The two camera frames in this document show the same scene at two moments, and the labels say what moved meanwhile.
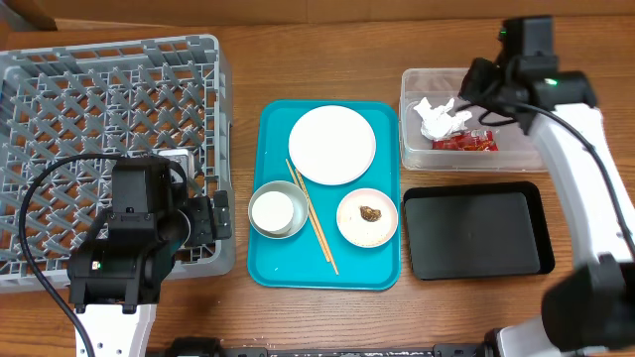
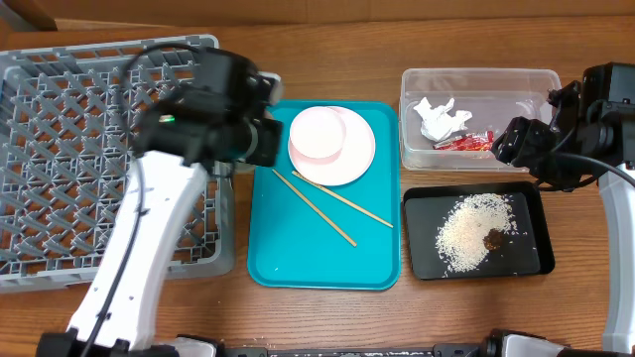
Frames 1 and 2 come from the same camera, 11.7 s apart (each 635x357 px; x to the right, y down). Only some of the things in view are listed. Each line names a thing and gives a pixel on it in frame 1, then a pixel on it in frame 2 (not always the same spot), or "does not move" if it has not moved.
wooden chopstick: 308,211 -> 333,225
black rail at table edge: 210,347 does not move
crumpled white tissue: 438,123 does not move
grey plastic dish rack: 164,97 does not move
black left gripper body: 201,229 -> 264,144
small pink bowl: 361,232 -> 317,133
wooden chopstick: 317,220 -> 341,197
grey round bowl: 301,208 -> 237,168
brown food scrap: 370,214 -> 493,239
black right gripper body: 476,79 -> 519,144
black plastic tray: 477,230 does not move
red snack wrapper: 477,141 does not move
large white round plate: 331,145 does not move
